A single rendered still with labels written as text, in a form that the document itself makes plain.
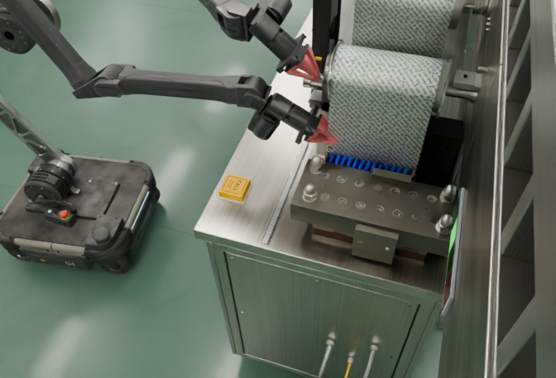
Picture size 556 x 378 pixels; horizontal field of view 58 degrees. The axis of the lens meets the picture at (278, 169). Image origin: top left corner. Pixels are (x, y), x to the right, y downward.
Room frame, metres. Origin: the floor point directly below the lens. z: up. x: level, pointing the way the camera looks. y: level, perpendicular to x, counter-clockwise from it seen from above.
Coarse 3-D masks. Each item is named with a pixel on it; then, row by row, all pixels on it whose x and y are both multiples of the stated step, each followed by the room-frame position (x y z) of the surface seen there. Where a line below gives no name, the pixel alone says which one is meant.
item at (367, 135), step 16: (336, 112) 0.92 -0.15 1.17; (352, 112) 0.90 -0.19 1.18; (368, 112) 0.89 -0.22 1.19; (336, 128) 0.92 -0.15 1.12; (352, 128) 0.90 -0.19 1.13; (368, 128) 0.89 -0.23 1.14; (384, 128) 0.88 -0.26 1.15; (400, 128) 0.86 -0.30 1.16; (416, 128) 0.85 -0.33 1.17; (352, 144) 0.90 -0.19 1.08; (368, 144) 0.89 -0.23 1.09; (384, 144) 0.88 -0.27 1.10; (400, 144) 0.86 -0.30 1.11; (416, 144) 0.85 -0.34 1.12; (368, 160) 0.89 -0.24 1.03; (384, 160) 0.87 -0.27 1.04; (400, 160) 0.86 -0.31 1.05; (416, 160) 0.85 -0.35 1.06
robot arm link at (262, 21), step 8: (264, 8) 1.06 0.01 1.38; (256, 16) 1.04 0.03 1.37; (264, 16) 1.02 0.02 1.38; (272, 16) 1.05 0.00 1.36; (256, 24) 1.00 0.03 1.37; (264, 24) 1.00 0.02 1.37; (272, 24) 1.01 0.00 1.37; (256, 32) 1.00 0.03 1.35; (264, 32) 0.99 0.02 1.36; (272, 32) 1.00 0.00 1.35; (264, 40) 0.99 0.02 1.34; (272, 40) 1.00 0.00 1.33
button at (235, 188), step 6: (228, 180) 0.93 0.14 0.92; (234, 180) 0.93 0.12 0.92; (240, 180) 0.93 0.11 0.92; (246, 180) 0.93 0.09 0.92; (222, 186) 0.91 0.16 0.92; (228, 186) 0.91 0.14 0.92; (234, 186) 0.91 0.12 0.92; (240, 186) 0.91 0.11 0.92; (246, 186) 0.91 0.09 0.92; (222, 192) 0.89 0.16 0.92; (228, 192) 0.89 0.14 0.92; (234, 192) 0.89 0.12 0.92; (240, 192) 0.89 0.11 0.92; (246, 192) 0.90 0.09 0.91; (228, 198) 0.88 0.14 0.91; (234, 198) 0.88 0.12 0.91; (240, 198) 0.87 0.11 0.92
